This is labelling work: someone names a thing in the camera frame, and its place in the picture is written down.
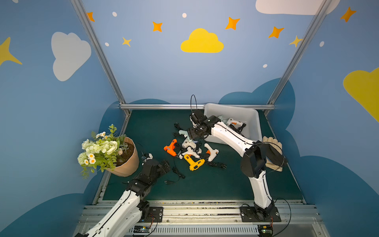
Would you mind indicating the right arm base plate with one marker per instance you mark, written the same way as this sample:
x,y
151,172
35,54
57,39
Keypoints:
x,y
251,214

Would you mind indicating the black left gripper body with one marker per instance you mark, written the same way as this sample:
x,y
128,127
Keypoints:
x,y
161,166

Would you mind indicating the aluminium back frame rail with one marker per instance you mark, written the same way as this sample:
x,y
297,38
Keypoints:
x,y
187,106

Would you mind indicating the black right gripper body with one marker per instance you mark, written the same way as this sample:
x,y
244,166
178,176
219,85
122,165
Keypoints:
x,y
193,132

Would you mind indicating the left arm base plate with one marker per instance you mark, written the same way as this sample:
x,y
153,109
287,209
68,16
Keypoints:
x,y
155,212

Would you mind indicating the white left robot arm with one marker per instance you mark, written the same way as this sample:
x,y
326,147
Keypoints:
x,y
132,206

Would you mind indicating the white glue gun orange trigger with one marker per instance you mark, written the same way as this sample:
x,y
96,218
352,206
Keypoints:
x,y
236,125

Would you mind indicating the yellow glue gun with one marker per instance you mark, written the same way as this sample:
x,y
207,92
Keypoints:
x,y
193,165

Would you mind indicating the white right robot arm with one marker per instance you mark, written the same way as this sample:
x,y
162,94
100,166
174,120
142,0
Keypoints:
x,y
254,155

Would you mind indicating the white glue gun right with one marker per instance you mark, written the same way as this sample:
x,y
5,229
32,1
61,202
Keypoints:
x,y
211,152

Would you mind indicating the aluminium frame post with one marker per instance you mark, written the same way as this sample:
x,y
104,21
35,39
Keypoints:
x,y
86,23
301,49

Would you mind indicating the right aluminium frame post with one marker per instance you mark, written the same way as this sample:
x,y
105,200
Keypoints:
x,y
301,49

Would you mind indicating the potted artificial flower plant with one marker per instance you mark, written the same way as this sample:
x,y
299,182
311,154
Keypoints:
x,y
109,151

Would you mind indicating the left aluminium frame post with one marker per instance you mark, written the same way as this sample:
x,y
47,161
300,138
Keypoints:
x,y
86,23

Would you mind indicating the white plastic storage box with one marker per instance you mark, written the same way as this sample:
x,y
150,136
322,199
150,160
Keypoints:
x,y
237,117

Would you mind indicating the white glue gun under mint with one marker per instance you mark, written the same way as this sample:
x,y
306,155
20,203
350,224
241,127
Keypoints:
x,y
189,143

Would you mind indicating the light mint glue gun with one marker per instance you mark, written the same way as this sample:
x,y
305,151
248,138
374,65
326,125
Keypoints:
x,y
223,119

